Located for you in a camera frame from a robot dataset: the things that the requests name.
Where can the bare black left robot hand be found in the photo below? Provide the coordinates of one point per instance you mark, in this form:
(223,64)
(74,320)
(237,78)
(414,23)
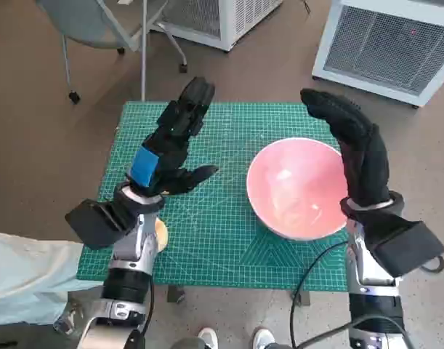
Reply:
(170,145)

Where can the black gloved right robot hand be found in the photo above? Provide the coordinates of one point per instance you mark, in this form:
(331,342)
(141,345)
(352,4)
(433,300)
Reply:
(363,163)

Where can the pink bowl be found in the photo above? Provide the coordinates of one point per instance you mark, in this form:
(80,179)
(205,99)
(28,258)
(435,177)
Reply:
(294,189)

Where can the round toy bread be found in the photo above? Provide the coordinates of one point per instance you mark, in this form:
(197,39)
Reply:
(162,234)

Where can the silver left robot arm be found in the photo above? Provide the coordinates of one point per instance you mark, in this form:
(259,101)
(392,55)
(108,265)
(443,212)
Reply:
(134,251)

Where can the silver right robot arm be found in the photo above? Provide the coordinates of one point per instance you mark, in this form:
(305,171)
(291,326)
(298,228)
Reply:
(367,269)

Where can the green cutting mat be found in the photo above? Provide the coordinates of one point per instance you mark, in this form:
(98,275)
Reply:
(221,145)

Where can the thin white metal pole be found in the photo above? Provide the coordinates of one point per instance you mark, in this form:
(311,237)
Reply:
(143,54)

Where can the white mesh cabinet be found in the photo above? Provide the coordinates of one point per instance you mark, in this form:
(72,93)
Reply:
(381,51)
(243,18)

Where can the grey office chair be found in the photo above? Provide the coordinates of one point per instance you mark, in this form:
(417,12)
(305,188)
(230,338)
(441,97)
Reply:
(87,22)

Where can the person's leg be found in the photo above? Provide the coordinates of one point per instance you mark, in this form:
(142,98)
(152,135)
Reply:
(25,272)
(187,343)

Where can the person's white shoe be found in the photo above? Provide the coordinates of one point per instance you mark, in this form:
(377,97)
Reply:
(263,338)
(208,338)

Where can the person's silver shoe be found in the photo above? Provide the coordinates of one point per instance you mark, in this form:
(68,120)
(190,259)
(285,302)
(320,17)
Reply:
(67,320)

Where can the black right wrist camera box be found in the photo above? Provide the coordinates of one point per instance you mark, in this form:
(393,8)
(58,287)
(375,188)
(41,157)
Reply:
(407,247)

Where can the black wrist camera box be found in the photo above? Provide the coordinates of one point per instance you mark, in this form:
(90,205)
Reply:
(407,247)
(94,225)

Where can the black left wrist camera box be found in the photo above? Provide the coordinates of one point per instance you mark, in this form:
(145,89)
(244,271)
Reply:
(94,225)

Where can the black table bracket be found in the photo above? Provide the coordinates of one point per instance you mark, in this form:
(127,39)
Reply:
(303,298)
(176,293)

